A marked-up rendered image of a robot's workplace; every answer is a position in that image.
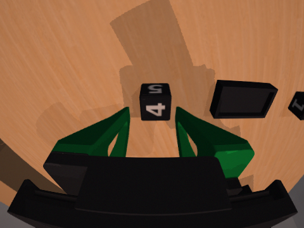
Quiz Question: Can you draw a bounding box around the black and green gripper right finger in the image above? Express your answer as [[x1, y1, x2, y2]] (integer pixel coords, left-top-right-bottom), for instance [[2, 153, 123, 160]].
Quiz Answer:
[[175, 106, 255, 179]]

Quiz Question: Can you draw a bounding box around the black number cube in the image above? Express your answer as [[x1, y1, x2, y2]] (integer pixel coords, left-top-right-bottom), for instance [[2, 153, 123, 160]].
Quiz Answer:
[[139, 83, 172, 121], [288, 91, 304, 120]]

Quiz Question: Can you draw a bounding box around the black rectangular tray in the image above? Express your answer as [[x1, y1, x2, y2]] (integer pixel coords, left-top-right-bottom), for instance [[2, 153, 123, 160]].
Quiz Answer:
[[210, 80, 278, 119]]

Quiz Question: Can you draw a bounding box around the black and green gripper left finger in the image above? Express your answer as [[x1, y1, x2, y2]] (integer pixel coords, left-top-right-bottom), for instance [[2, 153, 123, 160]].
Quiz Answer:
[[51, 106, 130, 157]]

